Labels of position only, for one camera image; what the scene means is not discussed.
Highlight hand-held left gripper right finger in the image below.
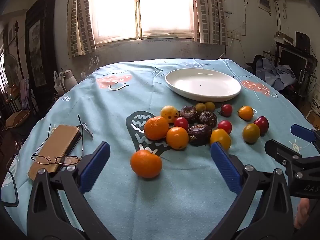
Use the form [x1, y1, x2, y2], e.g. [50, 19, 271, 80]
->
[210, 141, 294, 240]

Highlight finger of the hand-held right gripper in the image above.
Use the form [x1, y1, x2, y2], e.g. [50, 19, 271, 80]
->
[290, 124, 320, 143]
[264, 139, 320, 180]

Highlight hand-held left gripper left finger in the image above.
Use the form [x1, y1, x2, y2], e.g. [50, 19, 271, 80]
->
[27, 141, 118, 240]

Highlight yellow-orange tomato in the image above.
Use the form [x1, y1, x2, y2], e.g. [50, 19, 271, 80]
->
[210, 128, 231, 150]

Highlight dark red tomato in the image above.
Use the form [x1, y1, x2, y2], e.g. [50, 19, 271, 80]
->
[253, 116, 269, 136]

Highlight green-yellow tomato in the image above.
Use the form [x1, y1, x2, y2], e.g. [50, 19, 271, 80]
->
[242, 123, 261, 144]

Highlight red cherry tomato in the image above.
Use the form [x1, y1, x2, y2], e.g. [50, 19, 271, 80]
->
[219, 104, 233, 117]
[217, 120, 233, 134]
[174, 117, 189, 131]

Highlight orange mandarin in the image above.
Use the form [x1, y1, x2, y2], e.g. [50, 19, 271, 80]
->
[130, 149, 163, 179]
[144, 116, 170, 141]

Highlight smooth orange tomato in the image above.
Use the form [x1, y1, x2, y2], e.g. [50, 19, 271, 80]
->
[238, 106, 254, 121]
[166, 127, 189, 150]

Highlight yellow spotted loquat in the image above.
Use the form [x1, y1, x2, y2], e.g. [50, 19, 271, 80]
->
[160, 105, 180, 124]

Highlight white oval plate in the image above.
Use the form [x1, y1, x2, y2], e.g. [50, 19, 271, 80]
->
[165, 68, 242, 103]

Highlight person's right hand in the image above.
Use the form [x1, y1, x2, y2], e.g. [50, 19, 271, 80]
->
[294, 197, 312, 230]

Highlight white bucket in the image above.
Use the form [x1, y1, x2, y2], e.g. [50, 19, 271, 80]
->
[311, 82, 320, 115]

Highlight small grey cloth scrap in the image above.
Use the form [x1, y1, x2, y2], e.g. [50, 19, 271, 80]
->
[80, 122, 93, 138]

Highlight thin-rimmed eyeglasses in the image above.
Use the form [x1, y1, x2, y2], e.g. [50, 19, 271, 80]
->
[31, 114, 84, 166]

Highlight brown glasses case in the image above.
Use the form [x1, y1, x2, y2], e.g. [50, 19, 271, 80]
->
[27, 124, 82, 180]

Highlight blue-grey clothes pile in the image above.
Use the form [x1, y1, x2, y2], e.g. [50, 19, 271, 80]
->
[252, 57, 300, 90]

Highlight black monitor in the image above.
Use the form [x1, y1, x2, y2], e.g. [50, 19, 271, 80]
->
[276, 42, 309, 80]

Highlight thin black loop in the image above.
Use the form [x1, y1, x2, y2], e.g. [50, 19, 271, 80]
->
[0, 170, 19, 207]

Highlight black box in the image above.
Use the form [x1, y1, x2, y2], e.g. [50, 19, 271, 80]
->
[296, 31, 311, 53]

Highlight white jug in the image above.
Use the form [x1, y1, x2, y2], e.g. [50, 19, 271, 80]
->
[60, 69, 78, 92]

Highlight white plastic bag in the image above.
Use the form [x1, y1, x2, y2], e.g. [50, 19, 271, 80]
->
[53, 71, 66, 96]

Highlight brown cushion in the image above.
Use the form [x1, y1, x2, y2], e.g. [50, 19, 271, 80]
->
[5, 110, 31, 130]

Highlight dark framed picture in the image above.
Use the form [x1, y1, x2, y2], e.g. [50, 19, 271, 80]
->
[24, 0, 58, 105]

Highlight wooden coat stand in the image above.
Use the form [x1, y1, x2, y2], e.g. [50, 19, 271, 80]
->
[14, 21, 25, 80]

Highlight checked curtain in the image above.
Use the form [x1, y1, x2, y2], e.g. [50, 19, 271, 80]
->
[66, 0, 97, 58]
[191, 0, 228, 45]

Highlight bright window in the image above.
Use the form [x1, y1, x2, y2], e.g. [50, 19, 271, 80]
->
[89, 0, 195, 47]

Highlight white wall box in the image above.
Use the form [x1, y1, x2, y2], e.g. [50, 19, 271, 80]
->
[257, 0, 272, 14]

